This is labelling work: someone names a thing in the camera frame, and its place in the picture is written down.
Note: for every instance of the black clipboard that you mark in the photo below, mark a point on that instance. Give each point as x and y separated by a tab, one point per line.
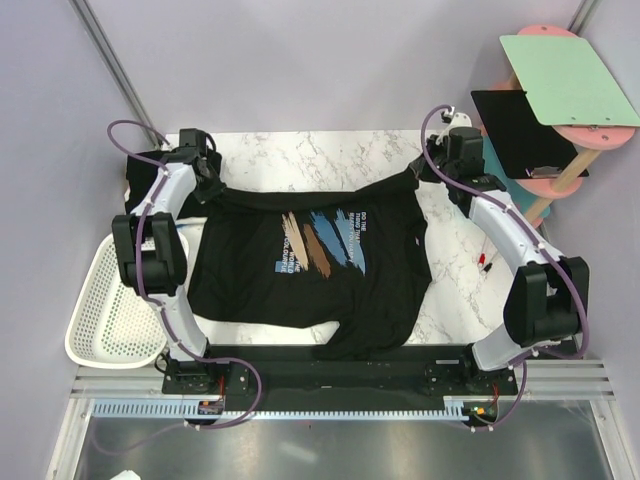
522	144

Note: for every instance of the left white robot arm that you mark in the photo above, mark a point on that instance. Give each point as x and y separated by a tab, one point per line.
150	255

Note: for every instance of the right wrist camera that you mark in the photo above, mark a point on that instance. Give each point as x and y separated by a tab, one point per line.
464	143

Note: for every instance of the white perforated laundry basket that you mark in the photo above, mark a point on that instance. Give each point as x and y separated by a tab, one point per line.
111	327

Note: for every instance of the pink wooden shelf stand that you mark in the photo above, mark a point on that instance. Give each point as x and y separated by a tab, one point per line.
589	141

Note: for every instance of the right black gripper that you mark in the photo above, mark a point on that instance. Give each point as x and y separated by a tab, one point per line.
421	168

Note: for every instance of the black printed t shirt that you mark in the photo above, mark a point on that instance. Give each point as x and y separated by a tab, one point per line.
300	259

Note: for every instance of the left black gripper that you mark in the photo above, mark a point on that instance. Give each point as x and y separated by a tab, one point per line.
216	188

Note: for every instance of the aluminium frame rail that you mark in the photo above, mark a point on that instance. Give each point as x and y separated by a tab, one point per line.
107	53

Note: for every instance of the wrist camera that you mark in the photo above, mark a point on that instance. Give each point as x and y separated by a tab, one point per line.
192	138
464	143

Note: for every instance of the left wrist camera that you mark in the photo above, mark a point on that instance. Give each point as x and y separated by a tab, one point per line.
192	138

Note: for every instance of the light blue cable duct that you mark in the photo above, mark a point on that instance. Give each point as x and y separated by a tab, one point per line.
195	409

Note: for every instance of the green clipboard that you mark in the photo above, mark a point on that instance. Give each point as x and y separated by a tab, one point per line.
566	82

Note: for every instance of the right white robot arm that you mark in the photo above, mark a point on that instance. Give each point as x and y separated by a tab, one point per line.
546	308

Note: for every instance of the folded black t shirt stack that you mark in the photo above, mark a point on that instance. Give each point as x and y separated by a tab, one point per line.
141	176

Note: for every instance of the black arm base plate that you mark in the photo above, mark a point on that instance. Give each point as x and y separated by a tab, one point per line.
429	371

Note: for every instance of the teal mat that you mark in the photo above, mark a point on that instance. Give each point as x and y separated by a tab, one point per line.
524	192

